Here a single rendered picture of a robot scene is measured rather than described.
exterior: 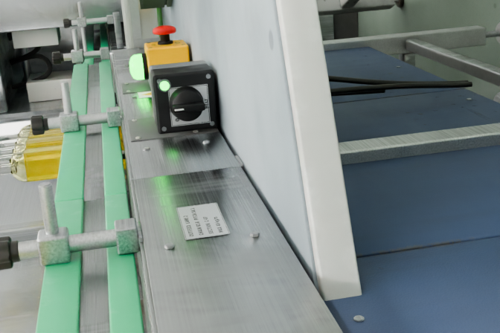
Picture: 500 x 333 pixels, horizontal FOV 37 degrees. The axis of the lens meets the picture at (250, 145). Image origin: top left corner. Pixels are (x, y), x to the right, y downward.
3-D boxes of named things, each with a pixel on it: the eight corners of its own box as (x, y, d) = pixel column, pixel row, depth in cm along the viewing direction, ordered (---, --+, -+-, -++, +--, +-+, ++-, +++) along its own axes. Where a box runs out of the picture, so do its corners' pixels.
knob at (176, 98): (204, 117, 99) (207, 123, 96) (170, 121, 99) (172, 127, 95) (202, 84, 98) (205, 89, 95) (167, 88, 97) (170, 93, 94)
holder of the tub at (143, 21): (165, 70, 193) (135, 73, 191) (154, -40, 185) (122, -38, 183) (172, 83, 176) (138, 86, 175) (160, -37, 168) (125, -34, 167)
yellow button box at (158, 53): (189, 77, 134) (147, 82, 133) (185, 36, 132) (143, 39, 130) (194, 85, 127) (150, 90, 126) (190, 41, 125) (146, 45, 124)
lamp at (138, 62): (147, 76, 131) (130, 78, 130) (144, 50, 130) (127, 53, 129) (149, 81, 127) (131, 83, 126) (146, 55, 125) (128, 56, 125)
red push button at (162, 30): (152, 45, 129) (151, 25, 128) (176, 43, 130) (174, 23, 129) (155, 49, 126) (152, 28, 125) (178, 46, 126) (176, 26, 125)
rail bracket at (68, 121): (123, 121, 115) (33, 131, 113) (117, 73, 113) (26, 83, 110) (124, 127, 111) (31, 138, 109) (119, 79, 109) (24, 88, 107)
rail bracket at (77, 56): (114, 98, 173) (59, 104, 171) (106, 25, 169) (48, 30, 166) (114, 101, 171) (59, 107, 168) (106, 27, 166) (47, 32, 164)
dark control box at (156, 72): (212, 114, 108) (154, 120, 106) (207, 59, 106) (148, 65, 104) (222, 128, 100) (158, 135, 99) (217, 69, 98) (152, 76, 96)
